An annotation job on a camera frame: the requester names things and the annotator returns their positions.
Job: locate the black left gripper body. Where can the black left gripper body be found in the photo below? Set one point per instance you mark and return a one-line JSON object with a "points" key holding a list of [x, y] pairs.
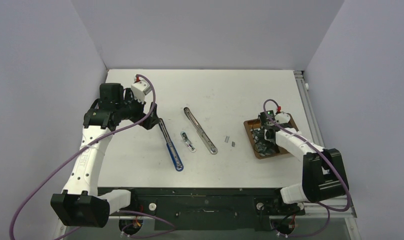
{"points": [[133, 110]]}

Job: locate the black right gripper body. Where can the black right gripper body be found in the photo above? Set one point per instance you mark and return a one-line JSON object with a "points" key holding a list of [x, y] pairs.
{"points": [[268, 141]]}

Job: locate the brown plastic divided tray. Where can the brown plastic divided tray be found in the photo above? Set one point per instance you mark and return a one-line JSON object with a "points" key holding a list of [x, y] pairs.
{"points": [[249, 125]]}

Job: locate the silver black stapler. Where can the silver black stapler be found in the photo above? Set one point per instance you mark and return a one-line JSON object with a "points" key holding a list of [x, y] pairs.
{"points": [[200, 131]]}

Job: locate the light blue staple box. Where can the light blue staple box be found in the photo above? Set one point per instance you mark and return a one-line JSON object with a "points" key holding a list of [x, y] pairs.
{"points": [[187, 141]]}

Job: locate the blue stapler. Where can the blue stapler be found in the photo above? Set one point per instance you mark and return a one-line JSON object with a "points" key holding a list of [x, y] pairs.
{"points": [[178, 165]]}

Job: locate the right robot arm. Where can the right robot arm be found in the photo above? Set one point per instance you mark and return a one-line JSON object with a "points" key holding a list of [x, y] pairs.
{"points": [[323, 173]]}

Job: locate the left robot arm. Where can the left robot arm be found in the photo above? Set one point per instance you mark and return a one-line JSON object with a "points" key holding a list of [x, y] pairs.
{"points": [[79, 205]]}

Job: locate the pile of grey staples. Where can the pile of grey staples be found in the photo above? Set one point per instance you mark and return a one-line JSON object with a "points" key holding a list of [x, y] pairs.
{"points": [[262, 147]]}

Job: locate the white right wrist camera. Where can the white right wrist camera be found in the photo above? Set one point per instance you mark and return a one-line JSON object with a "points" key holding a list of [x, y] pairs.
{"points": [[282, 118]]}

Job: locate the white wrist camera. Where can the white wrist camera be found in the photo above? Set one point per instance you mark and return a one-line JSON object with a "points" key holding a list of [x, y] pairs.
{"points": [[282, 118], [140, 89]]}

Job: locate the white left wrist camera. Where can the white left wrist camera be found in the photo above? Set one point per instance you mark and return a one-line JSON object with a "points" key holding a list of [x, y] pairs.
{"points": [[140, 89]]}

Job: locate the aluminium frame rail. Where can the aluminium frame rail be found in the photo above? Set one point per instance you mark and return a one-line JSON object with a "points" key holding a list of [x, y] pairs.
{"points": [[221, 101]]}

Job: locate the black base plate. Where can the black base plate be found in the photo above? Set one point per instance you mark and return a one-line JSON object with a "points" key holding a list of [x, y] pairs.
{"points": [[221, 209]]}

